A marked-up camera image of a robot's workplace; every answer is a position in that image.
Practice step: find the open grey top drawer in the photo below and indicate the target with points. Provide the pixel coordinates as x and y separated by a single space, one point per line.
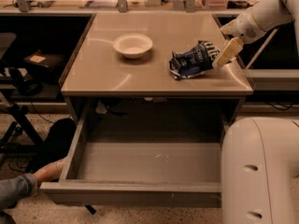
145 153

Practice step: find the white leaning stick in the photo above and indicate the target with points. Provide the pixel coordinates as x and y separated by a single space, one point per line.
262 47

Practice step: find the white paper bowl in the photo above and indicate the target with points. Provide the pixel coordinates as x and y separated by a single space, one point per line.
132 46

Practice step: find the blue chip bag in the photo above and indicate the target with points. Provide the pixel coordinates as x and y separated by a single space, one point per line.
194 62

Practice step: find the grey cabinet with tan top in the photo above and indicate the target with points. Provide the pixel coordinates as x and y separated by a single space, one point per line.
145 86

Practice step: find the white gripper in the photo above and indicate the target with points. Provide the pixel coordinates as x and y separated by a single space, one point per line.
244 26

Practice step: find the person's gloved hand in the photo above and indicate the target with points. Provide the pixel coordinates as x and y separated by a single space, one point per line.
51 171

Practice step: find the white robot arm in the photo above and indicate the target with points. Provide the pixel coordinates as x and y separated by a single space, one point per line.
259 156

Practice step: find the black headphones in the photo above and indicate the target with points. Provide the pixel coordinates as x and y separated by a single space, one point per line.
25 87

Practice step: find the black stand frame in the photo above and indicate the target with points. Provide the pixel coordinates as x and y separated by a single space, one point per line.
19 124

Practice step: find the black box with label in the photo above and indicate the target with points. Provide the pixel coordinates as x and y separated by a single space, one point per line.
45 65

